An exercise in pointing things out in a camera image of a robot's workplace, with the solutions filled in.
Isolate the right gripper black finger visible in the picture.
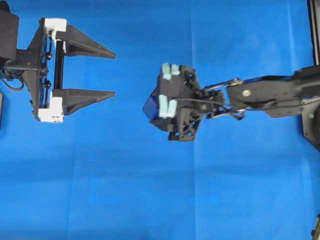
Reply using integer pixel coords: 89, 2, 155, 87
149, 117, 175, 132

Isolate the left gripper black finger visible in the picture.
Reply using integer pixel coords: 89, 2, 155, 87
55, 24, 116, 59
52, 88, 116, 116

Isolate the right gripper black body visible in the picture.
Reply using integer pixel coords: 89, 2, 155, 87
156, 64, 226, 143

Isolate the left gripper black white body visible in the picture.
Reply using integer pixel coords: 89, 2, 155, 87
15, 18, 67, 123

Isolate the blue block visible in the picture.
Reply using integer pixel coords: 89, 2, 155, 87
142, 95, 159, 121

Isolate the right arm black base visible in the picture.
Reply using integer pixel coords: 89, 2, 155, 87
301, 97, 320, 151

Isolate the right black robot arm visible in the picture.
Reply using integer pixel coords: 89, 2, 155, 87
142, 63, 320, 146

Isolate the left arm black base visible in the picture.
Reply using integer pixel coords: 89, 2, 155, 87
0, 93, 4, 129

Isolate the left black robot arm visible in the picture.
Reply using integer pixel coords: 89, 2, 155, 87
0, 0, 116, 123

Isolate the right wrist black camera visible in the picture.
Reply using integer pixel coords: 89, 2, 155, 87
157, 63, 184, 119

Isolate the wrist black camera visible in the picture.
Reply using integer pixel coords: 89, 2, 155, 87
0, 0, 20, 66
157, 63, 184, 119

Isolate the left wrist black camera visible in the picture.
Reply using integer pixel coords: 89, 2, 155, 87
0, 0, 20, 66

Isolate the black aluminium frame rail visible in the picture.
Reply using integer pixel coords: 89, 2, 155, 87
307, 0, 320, 66

